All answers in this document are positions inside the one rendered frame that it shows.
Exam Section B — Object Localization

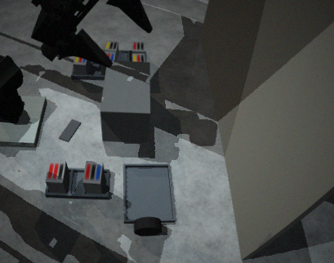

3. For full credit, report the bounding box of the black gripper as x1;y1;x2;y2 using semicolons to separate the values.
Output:
41;0;153;67

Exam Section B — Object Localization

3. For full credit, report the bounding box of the black short cylinder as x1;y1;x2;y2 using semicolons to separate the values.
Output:
133;217;162;236

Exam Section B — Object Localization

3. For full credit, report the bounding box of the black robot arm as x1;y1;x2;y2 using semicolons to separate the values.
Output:
0;0;82;123

